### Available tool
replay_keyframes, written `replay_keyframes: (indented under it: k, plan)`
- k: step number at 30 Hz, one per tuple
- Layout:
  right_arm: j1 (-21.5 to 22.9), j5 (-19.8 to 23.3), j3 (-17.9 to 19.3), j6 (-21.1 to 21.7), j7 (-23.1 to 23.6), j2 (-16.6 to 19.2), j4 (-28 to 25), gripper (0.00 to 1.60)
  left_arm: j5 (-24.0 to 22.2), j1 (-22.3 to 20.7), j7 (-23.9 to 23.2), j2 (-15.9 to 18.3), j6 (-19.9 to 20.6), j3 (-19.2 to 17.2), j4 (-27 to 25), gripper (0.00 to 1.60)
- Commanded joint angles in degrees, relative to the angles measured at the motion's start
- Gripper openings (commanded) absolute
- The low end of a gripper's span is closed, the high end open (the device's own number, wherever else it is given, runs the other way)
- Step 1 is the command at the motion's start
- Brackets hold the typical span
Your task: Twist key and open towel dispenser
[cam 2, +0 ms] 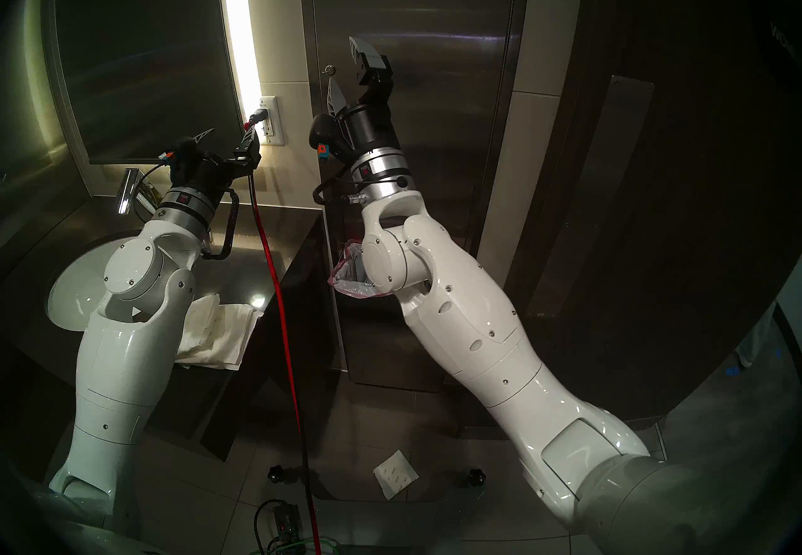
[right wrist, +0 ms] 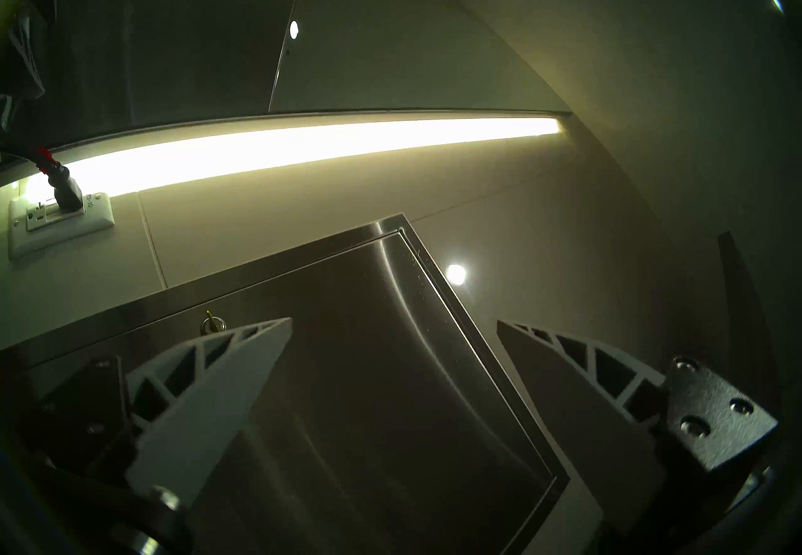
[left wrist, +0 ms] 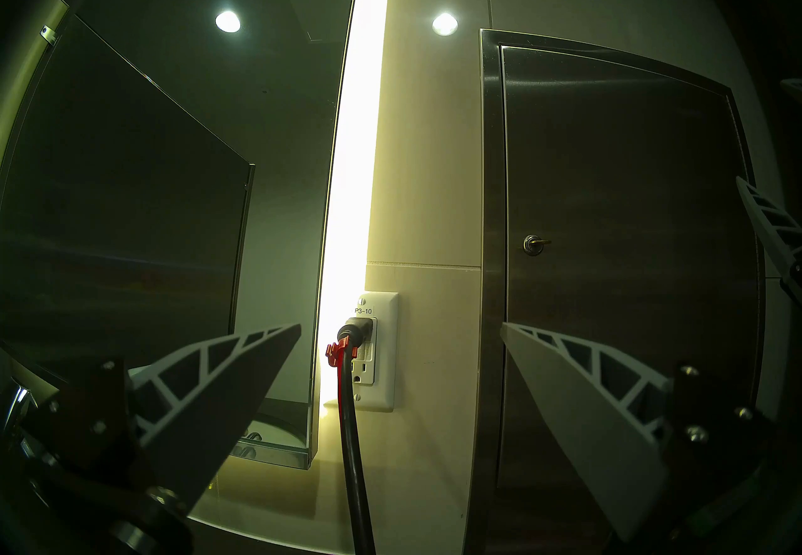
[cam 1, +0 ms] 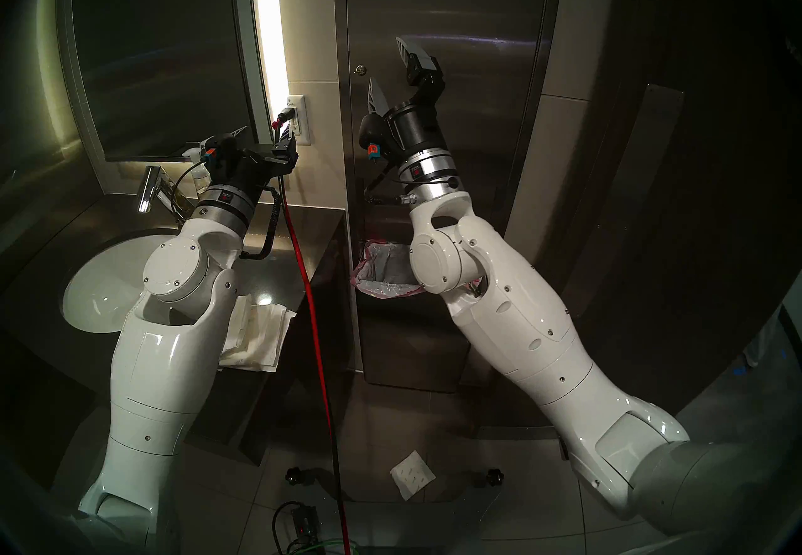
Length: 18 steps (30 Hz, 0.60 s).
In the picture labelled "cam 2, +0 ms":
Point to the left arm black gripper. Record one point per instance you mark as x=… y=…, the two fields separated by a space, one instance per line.
x=207 y=174

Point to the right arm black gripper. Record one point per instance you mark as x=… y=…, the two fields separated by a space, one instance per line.
x=369 y=127

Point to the stainless towel dispenser door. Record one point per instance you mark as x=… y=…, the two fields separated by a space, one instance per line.
x=438 y=27

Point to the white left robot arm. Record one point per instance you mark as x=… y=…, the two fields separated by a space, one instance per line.
x=125 y=359

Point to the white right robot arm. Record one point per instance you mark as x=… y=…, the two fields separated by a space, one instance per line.
x=476 y=334

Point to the stainless recessed dispenser cabinet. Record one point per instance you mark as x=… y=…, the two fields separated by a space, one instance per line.
x=304 y=8

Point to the folded white paper towel stack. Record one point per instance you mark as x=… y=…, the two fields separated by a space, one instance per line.
x=203 y=322

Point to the flat white paper towel pile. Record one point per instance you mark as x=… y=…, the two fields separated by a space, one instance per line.
x=241 y=334

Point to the crumpled white paper towel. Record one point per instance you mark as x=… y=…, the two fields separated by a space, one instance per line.
x=396 y=473

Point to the chrome faucet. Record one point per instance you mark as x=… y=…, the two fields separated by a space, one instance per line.
x=128 y=190

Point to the dark vanity counter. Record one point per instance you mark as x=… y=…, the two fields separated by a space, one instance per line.
x=294 y=234

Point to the trash bin with pink liner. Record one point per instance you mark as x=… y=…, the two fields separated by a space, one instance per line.
x=351 y=284

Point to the white sink basin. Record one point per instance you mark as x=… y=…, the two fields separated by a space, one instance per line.
x=72 y=290

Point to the stainless waste bin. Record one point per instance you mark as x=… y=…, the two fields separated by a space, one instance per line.
x=376 y=347

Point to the metal door push plate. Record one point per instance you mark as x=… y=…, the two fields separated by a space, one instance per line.
x=601 y=184

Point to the black star knob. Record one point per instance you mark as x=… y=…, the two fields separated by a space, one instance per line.
x=276 y=474
x=476 y=477

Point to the black power box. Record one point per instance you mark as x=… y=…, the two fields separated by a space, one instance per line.
x=288 y=523

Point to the dark wooden door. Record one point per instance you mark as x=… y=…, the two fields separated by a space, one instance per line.
x=720 y=215

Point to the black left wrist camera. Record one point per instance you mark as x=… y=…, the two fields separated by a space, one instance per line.
x=185 y=149

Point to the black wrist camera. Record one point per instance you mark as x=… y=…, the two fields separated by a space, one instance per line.
x=322 y=130
x=185 y=149

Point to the white wall outlet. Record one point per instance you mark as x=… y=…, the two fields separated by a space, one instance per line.
x=274 y=121

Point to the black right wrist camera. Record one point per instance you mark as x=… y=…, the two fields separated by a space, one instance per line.
x=322 y=130

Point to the vertical wall light strip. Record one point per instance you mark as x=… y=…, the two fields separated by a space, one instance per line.
x=241 y=27

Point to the framed wall mirror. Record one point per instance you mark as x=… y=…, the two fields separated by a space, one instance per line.
x=138 y=46

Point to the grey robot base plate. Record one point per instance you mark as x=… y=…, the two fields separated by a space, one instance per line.
x=388 y=528

